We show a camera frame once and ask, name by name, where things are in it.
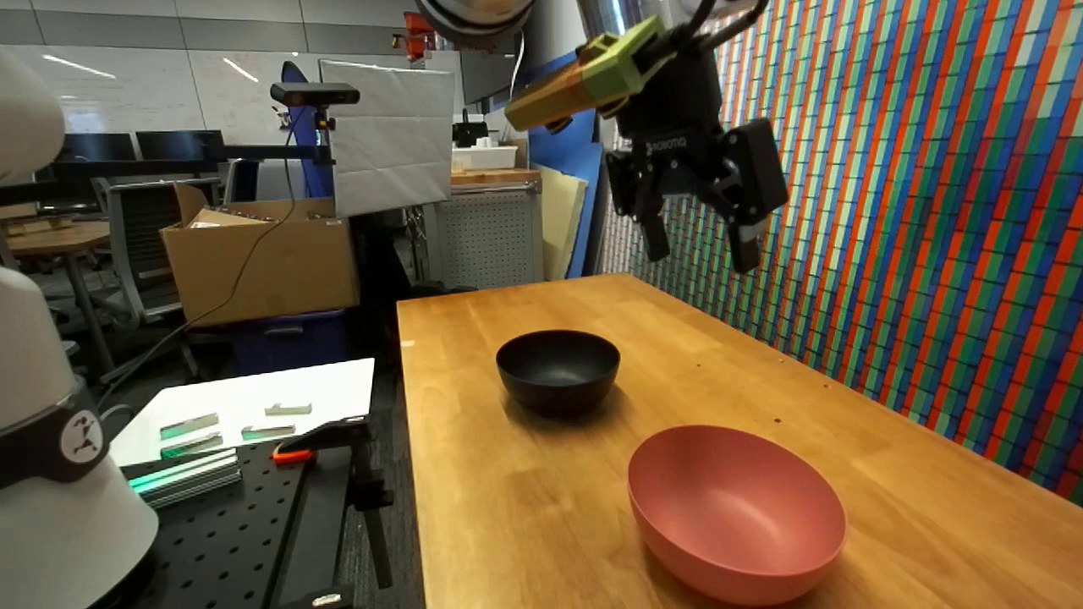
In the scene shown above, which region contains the orange handled black clamp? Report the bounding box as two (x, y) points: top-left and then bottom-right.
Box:
(267, 415), (374, 471)

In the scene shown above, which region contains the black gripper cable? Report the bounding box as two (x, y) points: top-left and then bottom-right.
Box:
(673, 0), (770, 58)

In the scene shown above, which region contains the beige flat board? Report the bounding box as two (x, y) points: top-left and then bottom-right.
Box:
(533, 163), (592, 283)

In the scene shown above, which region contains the black camera cable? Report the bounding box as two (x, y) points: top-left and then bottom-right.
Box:
(98, 103), (304, 400)

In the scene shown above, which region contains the grey office chair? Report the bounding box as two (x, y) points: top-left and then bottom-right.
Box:
(90, 172), (233, 328)

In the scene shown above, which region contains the white paper sheet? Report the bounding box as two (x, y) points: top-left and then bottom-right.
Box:
(108, 355), (378, 472)

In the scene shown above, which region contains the green orange wrist camera mount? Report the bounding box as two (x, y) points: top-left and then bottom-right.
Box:
(500, 13), (671, 136)

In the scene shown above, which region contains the black computer monitor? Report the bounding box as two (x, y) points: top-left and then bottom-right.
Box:
(132, 125), (230, 172)
(49, 127), (143, 168)

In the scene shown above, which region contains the grey flat panel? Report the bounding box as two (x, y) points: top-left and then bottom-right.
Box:
(319, 58), (458, 220)

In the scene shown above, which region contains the black perforated breadboard plate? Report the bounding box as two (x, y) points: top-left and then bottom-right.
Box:
(118, 446), (423, 609)

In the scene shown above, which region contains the black bowl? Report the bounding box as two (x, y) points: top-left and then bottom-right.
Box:
(493, 328), (624, 418)

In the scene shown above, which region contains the blue plastic crate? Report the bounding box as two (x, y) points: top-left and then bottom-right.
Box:
(227, 311), (355, 375)

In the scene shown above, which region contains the green white striped block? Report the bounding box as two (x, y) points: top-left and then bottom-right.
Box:
(126, 444), (245, 512)

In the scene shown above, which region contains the light red bowl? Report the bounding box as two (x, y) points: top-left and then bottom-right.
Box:
(627, 421), (848, 609)

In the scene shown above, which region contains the red wall device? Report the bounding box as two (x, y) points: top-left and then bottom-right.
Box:
(398, 9), (439, 65)

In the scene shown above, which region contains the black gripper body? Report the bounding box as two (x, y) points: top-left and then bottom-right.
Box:
(602, 40), (793, 232)

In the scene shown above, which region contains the brown cardboard box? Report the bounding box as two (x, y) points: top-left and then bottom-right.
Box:
(160, 197), (362, 332)

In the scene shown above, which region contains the round wooden side table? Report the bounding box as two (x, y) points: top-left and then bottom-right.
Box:
(0, 215), (118, 377)

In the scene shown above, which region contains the blue upright board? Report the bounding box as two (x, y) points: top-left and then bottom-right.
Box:
(526, 52), (609, 282)

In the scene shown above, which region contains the black camera on stand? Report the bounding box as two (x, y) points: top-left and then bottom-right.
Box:
(267, 77), (362, 116)

